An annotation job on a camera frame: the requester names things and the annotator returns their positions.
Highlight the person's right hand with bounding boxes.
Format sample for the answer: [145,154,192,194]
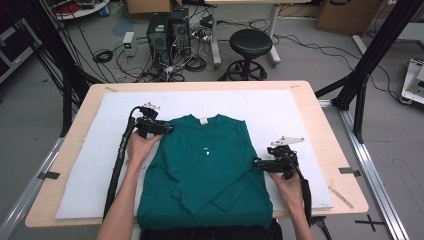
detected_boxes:
[269,172,304,205]

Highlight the person's black pants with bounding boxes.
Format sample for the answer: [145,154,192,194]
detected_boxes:
[139,219,284,240]

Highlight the white machine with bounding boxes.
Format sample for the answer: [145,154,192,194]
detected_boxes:
[401,59,424,106]

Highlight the tangle of floor cables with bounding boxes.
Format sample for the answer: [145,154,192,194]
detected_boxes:
[114,43,208,83]

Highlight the round white table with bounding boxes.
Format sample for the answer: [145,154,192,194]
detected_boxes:
[49,0,111,21]

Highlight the black tape cross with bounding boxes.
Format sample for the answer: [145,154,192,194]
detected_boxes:
[354,214,386,232]

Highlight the black round stool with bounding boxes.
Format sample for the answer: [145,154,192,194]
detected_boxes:
[218,28,274,82]

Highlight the white foam mat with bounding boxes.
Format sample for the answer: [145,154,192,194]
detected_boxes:
[54,89,334,220]

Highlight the black metal frame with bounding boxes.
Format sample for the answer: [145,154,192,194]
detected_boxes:
[314,0,424,144]
[0,0,101,138]

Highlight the open cardboard box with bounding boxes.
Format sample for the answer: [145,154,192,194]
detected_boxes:
[126,0,183,15]

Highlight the black computer tower with label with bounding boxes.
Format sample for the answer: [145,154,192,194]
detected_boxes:
[146,12,171,54]

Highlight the small white device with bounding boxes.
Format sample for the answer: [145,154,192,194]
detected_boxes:
[122,31,135,56]

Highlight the large cardboard box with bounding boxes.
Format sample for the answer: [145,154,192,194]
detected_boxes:
[315,0,383,36]

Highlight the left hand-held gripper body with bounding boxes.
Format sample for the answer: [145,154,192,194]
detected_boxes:
[134,102,164,139]

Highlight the thin wooden stick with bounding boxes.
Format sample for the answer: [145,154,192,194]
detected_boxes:
[328,185,354,210]

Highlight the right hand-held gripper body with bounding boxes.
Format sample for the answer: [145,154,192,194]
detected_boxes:
[265,135,306,181]

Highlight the coiled black cable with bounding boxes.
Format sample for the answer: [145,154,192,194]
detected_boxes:
[93,49,114,64]

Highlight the black tape strip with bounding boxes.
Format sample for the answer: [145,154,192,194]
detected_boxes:
[37,171,61,180]
[339,167,362,177]

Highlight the teal t-shirt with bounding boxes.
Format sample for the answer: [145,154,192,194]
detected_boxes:
[137,113,274,230]

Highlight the black braided cable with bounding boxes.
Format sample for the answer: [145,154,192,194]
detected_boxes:
[103,105,143,219]
[289,154,313,228]

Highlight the aluminium floor rail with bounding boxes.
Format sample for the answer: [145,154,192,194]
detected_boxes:
[0,136,64,240]
[318,99,411,240]

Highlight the person's left hand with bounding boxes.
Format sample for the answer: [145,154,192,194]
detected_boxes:
[126,130,164,168]

